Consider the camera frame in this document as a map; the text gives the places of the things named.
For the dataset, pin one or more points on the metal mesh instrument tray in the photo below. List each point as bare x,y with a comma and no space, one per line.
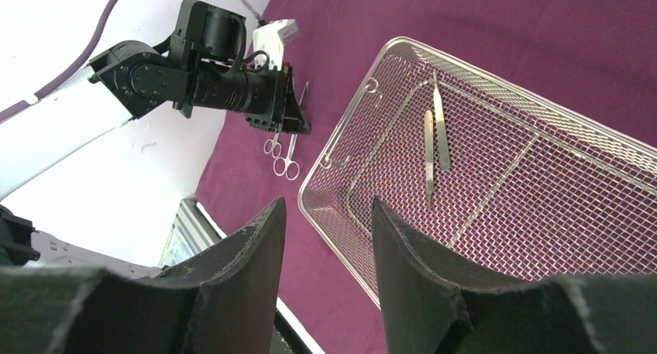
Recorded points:
534,189

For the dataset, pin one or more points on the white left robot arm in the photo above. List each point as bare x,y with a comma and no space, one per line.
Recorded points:
141,77

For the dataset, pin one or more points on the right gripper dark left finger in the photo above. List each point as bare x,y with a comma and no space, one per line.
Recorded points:
85,309

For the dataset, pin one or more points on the steel scalpel handle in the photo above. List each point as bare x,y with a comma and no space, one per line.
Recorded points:
429,155

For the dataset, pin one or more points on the large steel ring scissors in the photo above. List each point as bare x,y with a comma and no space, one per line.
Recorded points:
282,164

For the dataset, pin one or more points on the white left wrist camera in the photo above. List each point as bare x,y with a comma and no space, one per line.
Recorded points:
272,39

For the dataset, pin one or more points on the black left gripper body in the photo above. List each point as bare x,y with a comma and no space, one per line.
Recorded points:
209,44

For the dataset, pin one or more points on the magenta surgical wrap cloth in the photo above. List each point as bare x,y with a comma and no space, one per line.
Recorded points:
596,57

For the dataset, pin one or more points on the large steel dressing forceps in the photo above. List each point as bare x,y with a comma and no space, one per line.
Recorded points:
440,126

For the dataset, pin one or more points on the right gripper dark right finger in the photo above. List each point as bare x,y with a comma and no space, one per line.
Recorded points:
434,300

